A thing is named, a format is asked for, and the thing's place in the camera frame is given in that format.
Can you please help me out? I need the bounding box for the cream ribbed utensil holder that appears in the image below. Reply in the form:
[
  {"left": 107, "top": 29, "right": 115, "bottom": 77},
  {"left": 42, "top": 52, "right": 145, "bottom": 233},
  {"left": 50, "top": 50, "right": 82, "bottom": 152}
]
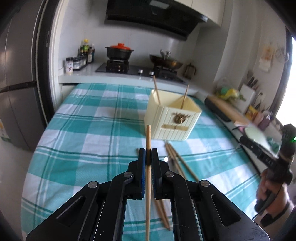
[{"left": 144, "top": 89, "right": 202, "bottom": 141}]

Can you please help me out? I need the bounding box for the glass jar with metal frame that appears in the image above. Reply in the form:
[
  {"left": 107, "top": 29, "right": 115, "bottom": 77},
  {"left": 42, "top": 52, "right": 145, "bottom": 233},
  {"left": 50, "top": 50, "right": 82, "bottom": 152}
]
[{"left": 184, "top": 63, "right": 197, "bottom": 80}]

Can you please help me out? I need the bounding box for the grey refrigerator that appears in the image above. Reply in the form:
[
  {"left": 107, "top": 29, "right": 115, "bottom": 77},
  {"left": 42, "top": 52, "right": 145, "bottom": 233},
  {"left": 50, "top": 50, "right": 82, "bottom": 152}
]
[{"left": 0, "top": 0, "right": 47, "bottom": 152}]

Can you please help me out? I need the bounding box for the black gas stove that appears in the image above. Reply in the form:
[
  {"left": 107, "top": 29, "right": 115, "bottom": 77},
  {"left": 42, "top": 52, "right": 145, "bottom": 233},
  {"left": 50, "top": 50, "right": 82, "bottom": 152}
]
[{"left": 95, "top": 59, "right": 186, "bottom": 84}]

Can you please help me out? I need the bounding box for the black range hood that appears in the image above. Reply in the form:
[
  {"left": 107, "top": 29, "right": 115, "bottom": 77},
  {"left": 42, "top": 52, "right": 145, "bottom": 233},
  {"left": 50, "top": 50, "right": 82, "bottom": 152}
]
[{"left": 104, "top": 0, "right": 208, "bottom": 42}]

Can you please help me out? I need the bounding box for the wall calendar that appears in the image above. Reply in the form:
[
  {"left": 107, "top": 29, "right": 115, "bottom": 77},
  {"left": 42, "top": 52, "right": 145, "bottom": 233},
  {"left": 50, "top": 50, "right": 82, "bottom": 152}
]
[{"left": 258, "top": 43, "right": 275, "bottom": 71}]

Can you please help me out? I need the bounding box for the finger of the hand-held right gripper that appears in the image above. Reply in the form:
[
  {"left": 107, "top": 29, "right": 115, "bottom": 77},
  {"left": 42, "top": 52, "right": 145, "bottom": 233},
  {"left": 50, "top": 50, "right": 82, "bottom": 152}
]
[{"left": 239, "top": 135, "right": 267, "bottom": 161}]

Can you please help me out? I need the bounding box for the yellow packet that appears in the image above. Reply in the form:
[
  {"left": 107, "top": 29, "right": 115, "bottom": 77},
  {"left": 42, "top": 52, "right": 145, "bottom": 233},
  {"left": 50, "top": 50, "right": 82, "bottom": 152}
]
[{"left": 245, "top": 105, "right": 258, "bottom": 120}]

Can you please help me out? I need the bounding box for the yellow cap sauce bottle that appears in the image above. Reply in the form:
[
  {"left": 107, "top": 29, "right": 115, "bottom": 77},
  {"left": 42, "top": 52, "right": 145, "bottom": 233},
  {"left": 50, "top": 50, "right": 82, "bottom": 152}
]
[{"left": 83, "top": 39, "right": 90, "bottom": 64}]

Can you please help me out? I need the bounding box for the purple cup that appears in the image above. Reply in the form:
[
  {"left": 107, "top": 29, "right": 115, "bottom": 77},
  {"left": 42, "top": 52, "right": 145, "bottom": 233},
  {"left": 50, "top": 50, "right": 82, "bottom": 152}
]
[{"left": 258, "top": 115, "right": 273, "bottom": 130}]

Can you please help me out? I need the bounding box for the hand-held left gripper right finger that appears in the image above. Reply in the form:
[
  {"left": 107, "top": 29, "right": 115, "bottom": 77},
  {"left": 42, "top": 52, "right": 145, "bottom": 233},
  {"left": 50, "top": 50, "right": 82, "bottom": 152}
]
[{"left": 151, "top": 148, "right": 271, "bottom": 241}]

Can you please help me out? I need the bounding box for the teal plaid tablecloth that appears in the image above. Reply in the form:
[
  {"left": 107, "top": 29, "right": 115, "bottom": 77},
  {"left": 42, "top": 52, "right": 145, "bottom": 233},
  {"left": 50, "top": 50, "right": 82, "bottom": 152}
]
[{"left": 21, "top": 83, "right": 262, "bottom": 241}]

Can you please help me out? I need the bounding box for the black clay pot red lid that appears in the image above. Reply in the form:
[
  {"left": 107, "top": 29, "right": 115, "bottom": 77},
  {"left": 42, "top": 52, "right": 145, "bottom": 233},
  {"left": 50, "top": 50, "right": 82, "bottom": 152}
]
[{"left": 105, "top": 43, "right": 135, "bottom": 61}]

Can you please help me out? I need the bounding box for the row of spice jars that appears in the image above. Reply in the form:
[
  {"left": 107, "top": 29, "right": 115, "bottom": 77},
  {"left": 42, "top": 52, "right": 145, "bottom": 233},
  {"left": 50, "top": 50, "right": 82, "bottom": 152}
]
[{"left": 72, "top": 56, "right": 88, "bottom": 70}]

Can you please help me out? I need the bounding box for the person's right hand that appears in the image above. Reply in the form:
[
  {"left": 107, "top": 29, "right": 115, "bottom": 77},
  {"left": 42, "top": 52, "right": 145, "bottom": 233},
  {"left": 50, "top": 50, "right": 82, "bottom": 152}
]
[{"left": 256, "top": 171, "right": 290, "bottom": 213}]

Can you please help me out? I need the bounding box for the black door frame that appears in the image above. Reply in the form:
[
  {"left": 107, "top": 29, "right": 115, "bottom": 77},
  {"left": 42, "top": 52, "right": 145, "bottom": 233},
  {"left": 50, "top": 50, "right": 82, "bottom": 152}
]
[{"left": 34, "top": 0, "right": 67, "bottom": 127}]

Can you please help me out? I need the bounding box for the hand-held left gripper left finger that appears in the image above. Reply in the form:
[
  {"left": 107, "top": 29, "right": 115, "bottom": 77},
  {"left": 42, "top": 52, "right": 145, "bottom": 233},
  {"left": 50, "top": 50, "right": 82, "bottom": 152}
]
[{"left": 25, "top": 148, "right": 147, "bottom": 241}]

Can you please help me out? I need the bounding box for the wooden chopstick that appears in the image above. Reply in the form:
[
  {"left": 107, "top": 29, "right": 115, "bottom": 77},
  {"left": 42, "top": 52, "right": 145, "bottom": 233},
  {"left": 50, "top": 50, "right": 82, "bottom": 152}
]
[
  {"left": 172, "top": 150, "right": 200, "bottom": 183},
  {"left": 164, "top": 142, "right": 185, "bottom": 179},
  {"left": 181, "top": 84, "right": 189, "bottom": 109},
  {"left": 167, "top": 143, "right": 187, "bottom": 179},
  {"left": 159, "top": 199, "right": 171, "bottom": 231},
  {"left": 153, "top": 76, "right": 161, "bottom": 105},
  {"left": 144, "top": 124, "right": 152, "bottom": 241},
  {"left": 151, "top": 185, "right": 167, "bottom": 223}
]

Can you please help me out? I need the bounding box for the pale green plate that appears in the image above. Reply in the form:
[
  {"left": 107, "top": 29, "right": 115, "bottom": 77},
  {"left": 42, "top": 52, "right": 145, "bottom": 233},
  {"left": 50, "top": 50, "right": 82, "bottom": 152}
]
[{"left": 244, "top": 127, "right": 270, "bottom": 149}]

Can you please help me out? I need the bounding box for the dark metal wok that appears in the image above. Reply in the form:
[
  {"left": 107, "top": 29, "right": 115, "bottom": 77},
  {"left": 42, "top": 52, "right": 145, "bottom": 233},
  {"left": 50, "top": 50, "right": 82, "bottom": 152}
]
[{"left": 149, "top": 50, "right": 184, "bottom": 70}]

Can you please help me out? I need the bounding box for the white knife block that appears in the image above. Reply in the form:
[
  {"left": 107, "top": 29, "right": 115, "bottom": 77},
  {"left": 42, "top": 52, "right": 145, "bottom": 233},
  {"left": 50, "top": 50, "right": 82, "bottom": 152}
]
[{"left": 236, "top": 76, "right": 258, "bottom": 114}]

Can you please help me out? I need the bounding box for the white labelled jar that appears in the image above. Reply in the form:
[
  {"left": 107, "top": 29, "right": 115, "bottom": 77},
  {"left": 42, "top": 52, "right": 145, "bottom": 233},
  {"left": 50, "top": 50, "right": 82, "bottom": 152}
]
[{"left": 65, "top": 57, "right": 74, "bottom": 75}]

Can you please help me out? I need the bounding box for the wooden cutting board black edge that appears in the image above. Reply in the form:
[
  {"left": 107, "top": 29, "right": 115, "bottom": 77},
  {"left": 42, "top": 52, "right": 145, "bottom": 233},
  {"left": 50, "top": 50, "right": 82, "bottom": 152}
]
[{"left": 205, "top": 95, "right": 249, "bottom": 124}]

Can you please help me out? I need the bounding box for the person's right forearm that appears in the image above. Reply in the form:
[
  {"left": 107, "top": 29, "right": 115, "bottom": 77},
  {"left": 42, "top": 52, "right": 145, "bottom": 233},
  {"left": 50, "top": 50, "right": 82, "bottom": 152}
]
[{"left": 260, "top": 204, "right": 294, "bottom": 230}]

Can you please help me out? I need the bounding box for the white upper cabinet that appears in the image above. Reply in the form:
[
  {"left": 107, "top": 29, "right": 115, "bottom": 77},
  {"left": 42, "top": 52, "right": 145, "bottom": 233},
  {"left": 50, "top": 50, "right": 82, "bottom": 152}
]
[{"left": 190, "top": 0, "right": 226, "bottom": 26}]

